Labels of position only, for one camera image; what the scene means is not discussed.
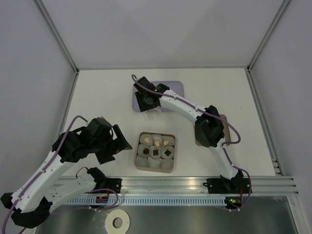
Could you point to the white paper cup three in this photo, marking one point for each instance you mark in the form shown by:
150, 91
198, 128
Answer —
170, 139

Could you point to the white paper cup eight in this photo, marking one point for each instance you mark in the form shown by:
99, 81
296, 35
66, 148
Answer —
154, 163

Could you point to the left aluminium frame post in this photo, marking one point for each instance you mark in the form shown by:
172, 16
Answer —
55, 33

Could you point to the white paper cup seven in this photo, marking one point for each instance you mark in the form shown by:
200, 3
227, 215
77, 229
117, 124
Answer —
141, 162

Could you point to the white paper cup two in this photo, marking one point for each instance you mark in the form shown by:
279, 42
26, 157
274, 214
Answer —
159, 138

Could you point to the gold square chocolate tin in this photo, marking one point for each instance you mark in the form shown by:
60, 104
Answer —
155, 170

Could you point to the dark square chocolate corner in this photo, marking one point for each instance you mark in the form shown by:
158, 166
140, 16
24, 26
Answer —
167, 152

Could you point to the lilac plastic tray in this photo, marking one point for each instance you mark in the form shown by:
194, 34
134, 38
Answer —
176, 86

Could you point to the white paper cup four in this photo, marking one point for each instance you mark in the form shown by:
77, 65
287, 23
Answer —
140, 149

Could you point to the aluminium front rail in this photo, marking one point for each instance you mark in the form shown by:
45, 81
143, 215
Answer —
193, 186

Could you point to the white paper cup nine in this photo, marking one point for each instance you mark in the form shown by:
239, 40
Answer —
167, 164

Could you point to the gold tin lid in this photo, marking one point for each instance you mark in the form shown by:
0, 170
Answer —
226, 131

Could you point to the white paper cup five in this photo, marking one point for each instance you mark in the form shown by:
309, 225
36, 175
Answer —
151, 152

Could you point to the white tape roll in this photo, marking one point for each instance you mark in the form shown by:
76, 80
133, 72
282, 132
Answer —
117, 222

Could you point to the right aluminium frame post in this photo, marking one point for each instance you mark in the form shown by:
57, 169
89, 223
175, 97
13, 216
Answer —
273, 25

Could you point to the white slotted cable duct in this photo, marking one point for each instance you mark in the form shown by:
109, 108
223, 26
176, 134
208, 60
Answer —
149, 200

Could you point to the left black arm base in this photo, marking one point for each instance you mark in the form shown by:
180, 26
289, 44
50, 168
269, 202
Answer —
107, 190

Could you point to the white paper cup one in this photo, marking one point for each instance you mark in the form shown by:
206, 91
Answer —
143, 136

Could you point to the right side aluminium rail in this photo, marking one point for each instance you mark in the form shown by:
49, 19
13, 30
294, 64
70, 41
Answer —
264, 124

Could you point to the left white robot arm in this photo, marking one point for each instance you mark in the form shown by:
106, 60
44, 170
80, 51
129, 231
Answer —
33, 202

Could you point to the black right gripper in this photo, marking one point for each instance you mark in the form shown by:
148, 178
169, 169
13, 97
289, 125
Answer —
142, 106

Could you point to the white paper cup six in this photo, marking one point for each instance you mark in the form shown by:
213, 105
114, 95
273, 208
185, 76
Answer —
171, 148

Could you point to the aluminium rail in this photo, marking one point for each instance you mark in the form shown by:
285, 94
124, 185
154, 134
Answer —
264, 124
193, 186

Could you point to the dark round fluted chocolate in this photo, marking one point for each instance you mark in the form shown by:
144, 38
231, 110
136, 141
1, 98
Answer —
146, 151

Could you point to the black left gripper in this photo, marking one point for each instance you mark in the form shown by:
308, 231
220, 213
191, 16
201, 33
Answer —
117, 145

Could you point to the aluminium frame post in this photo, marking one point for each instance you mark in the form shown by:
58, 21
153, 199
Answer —
55, 33
273, 25

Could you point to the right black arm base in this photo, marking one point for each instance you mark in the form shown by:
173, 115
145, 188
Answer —
214, 186

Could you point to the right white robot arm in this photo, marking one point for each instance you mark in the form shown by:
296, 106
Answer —
209, 130

